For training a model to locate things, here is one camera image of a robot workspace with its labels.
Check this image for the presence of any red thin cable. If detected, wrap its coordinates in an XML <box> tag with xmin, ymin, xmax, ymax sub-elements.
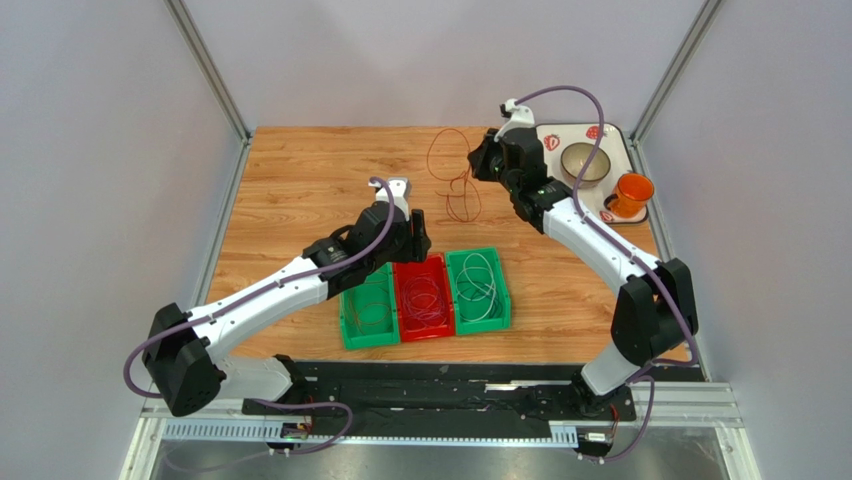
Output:
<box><xmin>425</xmin><ymin>127</ymin><xmax>484</xmax><ymax>224</ymax></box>

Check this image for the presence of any pink thin cable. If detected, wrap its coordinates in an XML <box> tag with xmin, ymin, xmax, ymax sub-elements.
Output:
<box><xmin>401</xmin><ymin>272</ymin><xmax>451</xmax><ymax>331</ymax></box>

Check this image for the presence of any white thin cable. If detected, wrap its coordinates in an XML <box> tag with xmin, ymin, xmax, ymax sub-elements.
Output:
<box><xmin>455</xmin><ymin>251</ymin><xmax>502</xmax><ymax>322</ymax></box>

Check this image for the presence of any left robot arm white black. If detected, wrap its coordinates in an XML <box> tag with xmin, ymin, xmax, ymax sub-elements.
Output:
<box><xmin>131</xmin><ymin>201</ymin><xmax>431</xmax><ymax>417</ymax></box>

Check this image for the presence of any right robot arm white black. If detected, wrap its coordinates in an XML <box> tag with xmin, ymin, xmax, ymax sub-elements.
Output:
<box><xmin>468</xmin><ymin>127</ymin><xmax>698</xmax><ymax>417</ymax></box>

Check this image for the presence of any strawberry pattern white tray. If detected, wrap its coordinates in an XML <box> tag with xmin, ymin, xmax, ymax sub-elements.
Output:
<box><xmin>536</xmin><ymin>123</ymin><xmax>648</xmax><ymax>225</ymax></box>

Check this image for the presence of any red plastic bin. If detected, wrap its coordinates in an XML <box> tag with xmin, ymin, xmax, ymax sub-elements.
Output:
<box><xmin>392</xmin><ymin>254</ymin><xmax>456</xmax><ymax>342</ymax></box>

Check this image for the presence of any grey ceramic bowl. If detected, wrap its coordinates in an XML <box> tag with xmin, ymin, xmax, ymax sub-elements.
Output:
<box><xmin>559</xmin><ymin>142</ymin><xmax>611</xmax><ymax>188</ymax></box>

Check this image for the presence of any right green plastic bin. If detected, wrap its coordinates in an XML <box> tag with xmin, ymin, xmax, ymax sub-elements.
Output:
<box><xmin>444</xmin><ymin>247</ymin><xmax>512</xmax><ymax>335</ymax></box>

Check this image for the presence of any green plastic bin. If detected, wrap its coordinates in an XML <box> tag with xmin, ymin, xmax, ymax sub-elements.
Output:
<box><xmin>444</xmin><ymin>247</ymin><xmax>512</xmax><ymax>335</ymax></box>
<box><xmin>339</xmin><ymin>264</ymin><xmax>400</xmax><ymax>350</ymax></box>

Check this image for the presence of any left green plastic bin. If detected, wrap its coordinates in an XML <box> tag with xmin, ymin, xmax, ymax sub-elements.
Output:
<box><xmin>339</xmin><ymin>264</ymin><xmax>400</xmax><ymax>350</ymax></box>

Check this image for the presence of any orange mug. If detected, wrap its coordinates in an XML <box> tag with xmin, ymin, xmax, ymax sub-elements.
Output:
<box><xmin>604</xmin><ymin>172</ymin><xmax>655</xmax><ymax>218</ymax></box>

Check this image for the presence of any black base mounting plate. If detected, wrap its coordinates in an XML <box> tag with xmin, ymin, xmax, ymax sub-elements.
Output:
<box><xmin>276</xmin><ymin>361</ymin><xmax>638</xmax><ymax>439</ymax></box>

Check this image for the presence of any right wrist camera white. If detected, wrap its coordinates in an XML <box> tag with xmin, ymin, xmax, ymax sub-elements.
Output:
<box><xmin>494</xmin><ymin>98</ymin><xmax>535</xmax><ymax>141</ymax></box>

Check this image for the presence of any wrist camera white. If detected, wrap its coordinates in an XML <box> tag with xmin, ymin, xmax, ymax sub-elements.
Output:
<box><xmin>494</xmin><ymin>98</ymin><xmax>535</xmax><ymax>141</ymax></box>
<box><xmin>368</xmin><ymin>177</ymin><xmax>411</xmax><ymax>221</ymax></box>

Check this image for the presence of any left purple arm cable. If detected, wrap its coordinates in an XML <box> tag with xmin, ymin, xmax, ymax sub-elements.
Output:
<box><xmin>123</xmin><ymin>176</ymin><xmax>397</xmax><ymax>457</ymax></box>

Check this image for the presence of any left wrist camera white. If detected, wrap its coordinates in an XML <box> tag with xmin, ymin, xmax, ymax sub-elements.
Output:
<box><xmin>368</xmin><ymin>177</ymin><xmax>411</xmax><ymax>221</ymax></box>

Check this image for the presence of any right aluminium frame post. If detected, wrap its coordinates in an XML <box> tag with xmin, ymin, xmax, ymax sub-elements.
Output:
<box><xmin>631</xmin><ymin>0</ymin><xmax>725</xmax><ymax>144</ymax></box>

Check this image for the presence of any aluminium frame post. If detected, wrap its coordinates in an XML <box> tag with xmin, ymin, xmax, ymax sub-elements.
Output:
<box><xmin>631</xmin><ymin>0</ymin><xmax>725</xmax><ymax>144</ymax></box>
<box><xmin>164</xmin><ymin>0</ymin><xmax>252</xmax><ymax>144</ymax></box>

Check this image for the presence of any aluminium rail front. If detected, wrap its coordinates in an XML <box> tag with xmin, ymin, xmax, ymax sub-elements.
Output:
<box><xmin>142</xmin><ymin>362</ymin><xmax>743</xmax><ymax>447</ymax></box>

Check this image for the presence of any left aluminium frame post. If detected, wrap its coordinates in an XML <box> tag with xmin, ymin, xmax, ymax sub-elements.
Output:
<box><xmin>164</xmin><ymin>0</ymin><xmax>252</xmax><ymax>144</ymax></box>

